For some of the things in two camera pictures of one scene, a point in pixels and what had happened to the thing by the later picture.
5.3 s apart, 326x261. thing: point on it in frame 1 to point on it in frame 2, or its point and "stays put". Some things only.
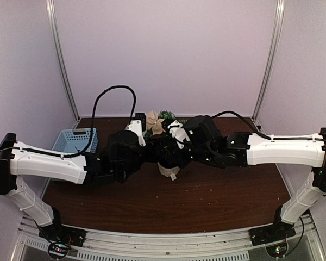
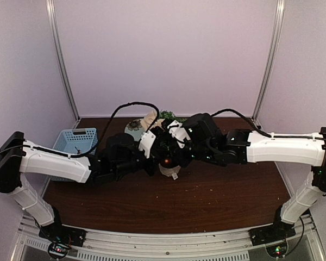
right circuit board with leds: [277, 250] stays put
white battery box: [173, 176] stays put
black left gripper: [157, 153] to [150, 168]
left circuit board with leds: [57, 250] stays put
